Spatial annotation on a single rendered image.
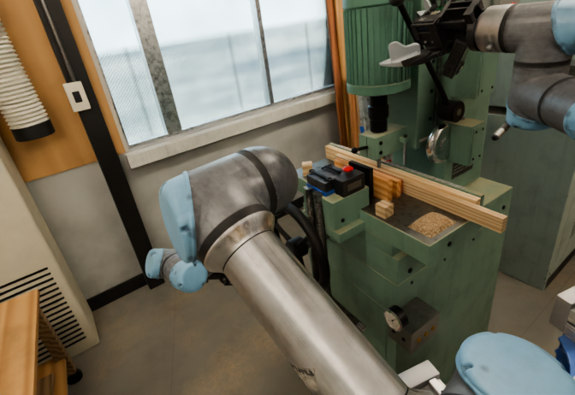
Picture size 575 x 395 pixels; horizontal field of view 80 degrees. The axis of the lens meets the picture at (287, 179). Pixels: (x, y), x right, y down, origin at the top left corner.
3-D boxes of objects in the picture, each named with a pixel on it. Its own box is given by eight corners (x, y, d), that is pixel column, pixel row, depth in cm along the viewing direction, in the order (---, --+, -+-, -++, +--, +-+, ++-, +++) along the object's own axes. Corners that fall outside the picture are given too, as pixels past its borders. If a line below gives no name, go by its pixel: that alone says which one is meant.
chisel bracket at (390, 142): (358, 159, 107) (358, 133, 104) (390, 146, 114) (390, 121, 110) (376, 165, 102) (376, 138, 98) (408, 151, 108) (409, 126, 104)
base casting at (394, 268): (304, 222, 129) (301, 201, 125) (406, 173, 155) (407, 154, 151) (398, 287, 94) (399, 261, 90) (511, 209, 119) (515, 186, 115)
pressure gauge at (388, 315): (382, 326, 95) (382, 304, 92) (392, 319, 97) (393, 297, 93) (401, 341, 90) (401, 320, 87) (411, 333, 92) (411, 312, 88)
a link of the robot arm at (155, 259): (151, 283, 82) (141, 274, 89) (193, 282, 89) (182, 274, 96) (156, 250, 83) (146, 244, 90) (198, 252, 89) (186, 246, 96)
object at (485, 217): (334, 164, 127) (334, 155, 125) (339, 162, 128) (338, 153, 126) (500, 233, 80) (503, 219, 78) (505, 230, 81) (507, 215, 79)
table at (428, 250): (269, 195, 124) (266, 180, 122) (333, 168, 138) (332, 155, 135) (402, 286, 77) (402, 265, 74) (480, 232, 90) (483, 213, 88)
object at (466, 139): (440, 158, 106) (442, 121, 101) (453, 151, 109) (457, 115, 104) (469, 167, 99) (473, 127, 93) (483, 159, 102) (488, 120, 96)
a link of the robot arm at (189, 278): (215, 247, 80) (197, 239, 89) (170, 272, 74) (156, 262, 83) (226, 275, 82) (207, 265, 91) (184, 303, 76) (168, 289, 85)
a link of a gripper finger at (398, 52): (370, 47, 73) (413, 26, 68) (382, 67, 76) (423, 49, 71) (370, 56, 71) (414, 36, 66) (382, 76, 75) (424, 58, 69)
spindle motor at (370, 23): (334, 93, 101) (326, -28, 87) (376, 81, 109) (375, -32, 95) (379, 101, 87) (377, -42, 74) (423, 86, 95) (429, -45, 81)
